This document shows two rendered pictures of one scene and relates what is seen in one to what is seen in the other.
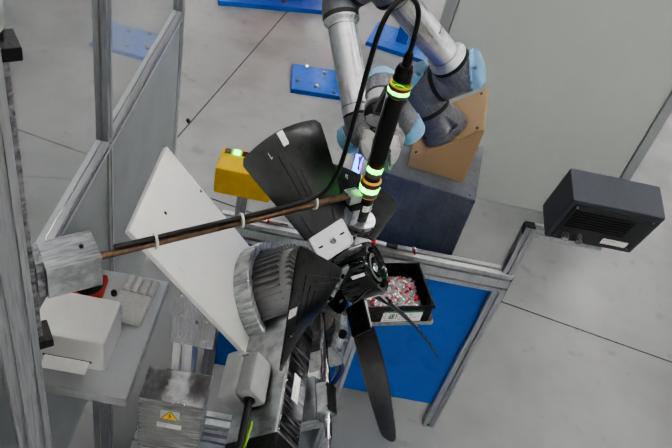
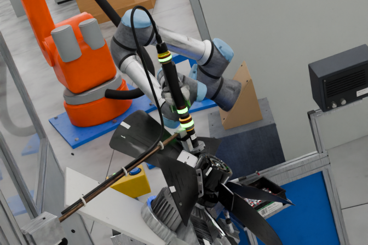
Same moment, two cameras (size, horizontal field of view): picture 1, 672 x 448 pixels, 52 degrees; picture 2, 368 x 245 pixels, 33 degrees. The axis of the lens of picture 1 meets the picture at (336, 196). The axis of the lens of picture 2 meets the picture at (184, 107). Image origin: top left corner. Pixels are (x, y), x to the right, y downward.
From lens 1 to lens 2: 0.77 m
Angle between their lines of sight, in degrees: 17
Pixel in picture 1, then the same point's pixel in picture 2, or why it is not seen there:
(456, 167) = (252, 111)
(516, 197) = (335, 139)
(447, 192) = (256, 128)
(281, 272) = (167, 198)
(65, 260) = (39, 227)
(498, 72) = (264, 65)
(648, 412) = not seen: outside the picture
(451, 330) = (320, 216)
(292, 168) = (139, 137)
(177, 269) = (104, 218)
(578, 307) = not seen: outside the picture
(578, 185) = (317, 69)
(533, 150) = not seen: hidden behind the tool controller
